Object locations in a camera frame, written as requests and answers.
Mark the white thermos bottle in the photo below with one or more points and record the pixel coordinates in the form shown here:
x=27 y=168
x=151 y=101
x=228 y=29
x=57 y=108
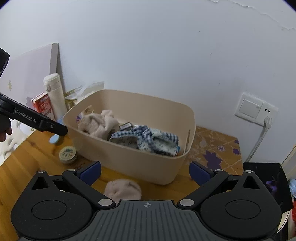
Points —
x=53 y=87

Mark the purple floral table mat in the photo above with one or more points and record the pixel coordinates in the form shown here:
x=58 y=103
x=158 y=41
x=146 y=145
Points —
x=215 y=150

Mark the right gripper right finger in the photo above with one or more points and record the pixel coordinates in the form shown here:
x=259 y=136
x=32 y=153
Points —
x=209 y=182

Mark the beige plastic storage bin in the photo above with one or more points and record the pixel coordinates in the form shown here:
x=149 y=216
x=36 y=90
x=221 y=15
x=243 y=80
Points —
x=140 y=110

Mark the tissue pack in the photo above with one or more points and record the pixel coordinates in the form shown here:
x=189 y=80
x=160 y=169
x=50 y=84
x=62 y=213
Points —
x=83 y=91

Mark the small black box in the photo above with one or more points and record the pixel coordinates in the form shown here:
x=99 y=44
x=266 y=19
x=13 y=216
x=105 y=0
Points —
x=126 y=126

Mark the wall socket with switch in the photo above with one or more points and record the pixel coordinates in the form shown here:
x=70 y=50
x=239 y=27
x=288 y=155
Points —
x=255 y=110

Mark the pink beige cloth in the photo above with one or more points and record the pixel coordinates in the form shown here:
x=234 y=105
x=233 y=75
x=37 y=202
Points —
x=99 y=125
x=123 y=189

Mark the blue hair brush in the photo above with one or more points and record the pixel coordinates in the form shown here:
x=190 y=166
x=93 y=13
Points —
x=55 y=138

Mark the round decorated tin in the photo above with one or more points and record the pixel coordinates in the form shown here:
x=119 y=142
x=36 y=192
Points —
x=68 y=155

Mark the lilac headboard panel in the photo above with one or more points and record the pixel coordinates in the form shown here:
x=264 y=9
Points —
x=23 y=78

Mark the red carton box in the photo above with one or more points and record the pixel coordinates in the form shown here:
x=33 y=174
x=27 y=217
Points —
x=42 y=105

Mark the white sheep plush toy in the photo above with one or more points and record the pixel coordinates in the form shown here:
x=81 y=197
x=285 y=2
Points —
x=20 y=133

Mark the blue checkered cloth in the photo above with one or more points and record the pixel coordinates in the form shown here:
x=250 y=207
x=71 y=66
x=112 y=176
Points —
x=149 y=140

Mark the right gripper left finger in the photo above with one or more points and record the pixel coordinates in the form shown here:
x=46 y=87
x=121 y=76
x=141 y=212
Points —
x=81 y=180

